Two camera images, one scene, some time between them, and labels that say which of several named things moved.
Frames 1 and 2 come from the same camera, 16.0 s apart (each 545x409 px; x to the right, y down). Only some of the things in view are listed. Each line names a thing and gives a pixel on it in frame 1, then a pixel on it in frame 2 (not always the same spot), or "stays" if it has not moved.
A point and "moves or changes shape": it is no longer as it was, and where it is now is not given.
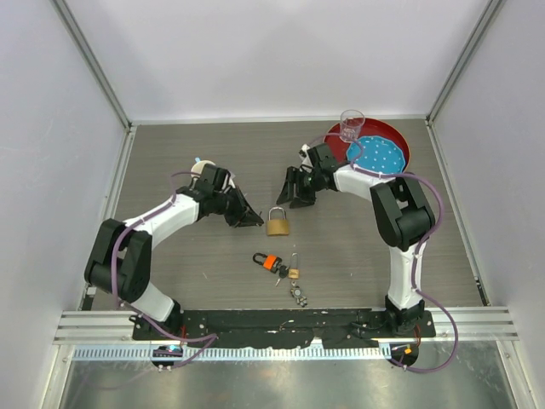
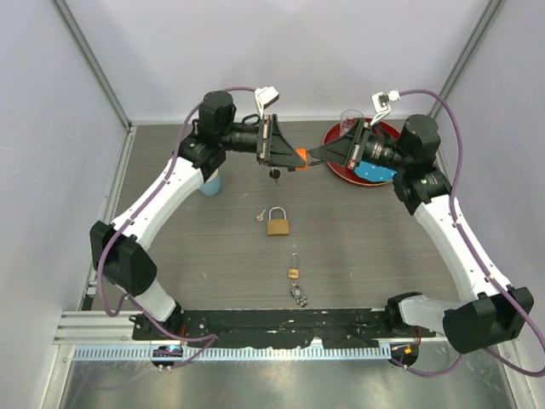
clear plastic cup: [351, 123] stays
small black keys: [283, 272] to [275, 174]
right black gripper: [302, 198] to [350, 148]
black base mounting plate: [329, 327] stays
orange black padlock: [271, 262] moves or changes shape
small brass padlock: [294, 273] stays
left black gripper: [240, 219] to [276, 151]
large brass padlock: [278, 227] stays
